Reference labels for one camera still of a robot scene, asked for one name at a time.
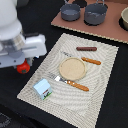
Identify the brown sausage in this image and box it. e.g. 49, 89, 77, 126
76, 47, 97, 51

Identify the light blue milk carton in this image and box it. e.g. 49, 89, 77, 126
33, 79, 52, 100

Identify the red tomato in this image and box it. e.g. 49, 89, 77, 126
17, 61, 30, 74

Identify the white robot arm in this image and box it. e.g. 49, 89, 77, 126
0, 0, 47, 68

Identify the round tan plate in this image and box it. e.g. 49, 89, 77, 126
59, 57, 87, 81

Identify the beige woven placemat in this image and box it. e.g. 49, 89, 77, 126
17, 33, 118, 128

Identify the small grey pot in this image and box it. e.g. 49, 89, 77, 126
60, 4, 81, 21

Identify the large grey pot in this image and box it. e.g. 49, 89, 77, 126
84, 2, 107, 25

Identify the brown stove board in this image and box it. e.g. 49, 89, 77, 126
51, 0, 128, 43

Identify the beige bowl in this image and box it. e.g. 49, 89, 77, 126
121, 7, 128, 30

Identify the knife with orange handle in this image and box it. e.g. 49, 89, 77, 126
61, 51, 101, 65

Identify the fork with orange handle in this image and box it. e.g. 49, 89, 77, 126
48, 73, 89, 91

